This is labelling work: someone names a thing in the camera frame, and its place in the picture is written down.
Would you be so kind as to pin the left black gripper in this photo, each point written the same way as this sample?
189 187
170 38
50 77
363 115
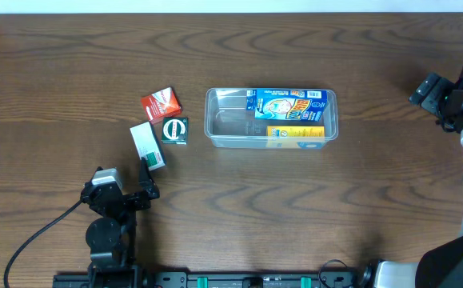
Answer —
138 202

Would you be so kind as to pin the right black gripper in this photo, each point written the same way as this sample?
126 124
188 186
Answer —
429 94

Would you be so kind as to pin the red Panadol box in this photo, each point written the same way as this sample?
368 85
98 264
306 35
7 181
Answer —
160 105

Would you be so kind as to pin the blue Kool Fever box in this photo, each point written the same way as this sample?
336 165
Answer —
287 105

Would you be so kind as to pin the yellow Woods syrup box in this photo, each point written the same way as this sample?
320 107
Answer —
291 137

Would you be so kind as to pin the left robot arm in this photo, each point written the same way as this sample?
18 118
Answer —
112 237

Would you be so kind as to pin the clear plastic container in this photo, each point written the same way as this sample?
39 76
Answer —
228 124

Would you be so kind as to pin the white and green box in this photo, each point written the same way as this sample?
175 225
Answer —
147 145

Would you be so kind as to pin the green round-logo box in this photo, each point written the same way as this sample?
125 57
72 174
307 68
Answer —
175 131

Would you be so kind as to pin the black mounting rail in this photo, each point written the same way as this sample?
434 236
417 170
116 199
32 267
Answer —
337 279

